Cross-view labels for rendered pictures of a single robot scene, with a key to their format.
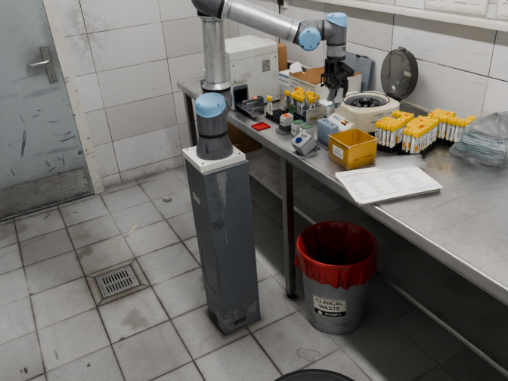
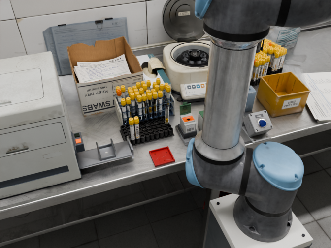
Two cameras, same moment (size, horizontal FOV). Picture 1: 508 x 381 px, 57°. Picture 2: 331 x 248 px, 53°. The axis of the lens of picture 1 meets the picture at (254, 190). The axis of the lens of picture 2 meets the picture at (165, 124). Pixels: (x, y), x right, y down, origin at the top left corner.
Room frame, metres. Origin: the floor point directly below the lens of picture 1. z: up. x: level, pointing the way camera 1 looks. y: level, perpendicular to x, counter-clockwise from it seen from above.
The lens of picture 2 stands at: (1.94, 0.67, 1.68)
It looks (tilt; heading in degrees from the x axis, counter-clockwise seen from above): 42 degrees down; 278
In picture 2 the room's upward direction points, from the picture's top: straight up
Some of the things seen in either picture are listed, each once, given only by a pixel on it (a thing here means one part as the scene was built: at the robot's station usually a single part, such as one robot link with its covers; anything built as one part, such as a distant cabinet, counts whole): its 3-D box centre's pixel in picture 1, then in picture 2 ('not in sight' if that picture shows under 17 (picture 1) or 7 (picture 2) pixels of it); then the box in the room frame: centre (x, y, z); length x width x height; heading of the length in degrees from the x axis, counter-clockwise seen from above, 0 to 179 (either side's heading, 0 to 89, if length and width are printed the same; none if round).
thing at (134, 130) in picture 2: (281, 109); (146, 121); (2.12, -0.16, 0.93); 0.17 x 0.09 x 0.11; 28
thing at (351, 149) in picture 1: (351, 149); (281, 94); (1.64, -0.39, 0.93); 0.13 x 0.13 x 0.10; 23
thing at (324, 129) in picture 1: (327, 134); (239, 101); (1.80, -0.32, 0.92); 0.10 x 0.07 x 0.10; 22
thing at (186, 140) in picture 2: (286, 127); (187, 131); (1.98, -0.17, 0.89); 0.09 x 0.05 x 0.04; 117
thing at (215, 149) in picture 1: (213, 140); (265, 205); (1.75, 0.15, 0.95); 0.15 x 0.15 x 0.10
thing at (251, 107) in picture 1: (247, 104); (99, 153); (2.24, 0.00, 0.92); 0.21 x 0.07 x 0.05; 27
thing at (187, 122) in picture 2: (286, 122); (187, 125); (1.98, -0.17, 0.92); 0.05 x 0.04 x 0.06; 117
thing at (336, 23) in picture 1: (336, 29); not in sight; (1.82, -0.35, 1.34); 0.09 x 0.08 x 0.11; 82
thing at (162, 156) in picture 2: (260, 126); (161, 156); (2.05, -0.05, 0.88); 0.07 x 0.07 x 0.01; 27
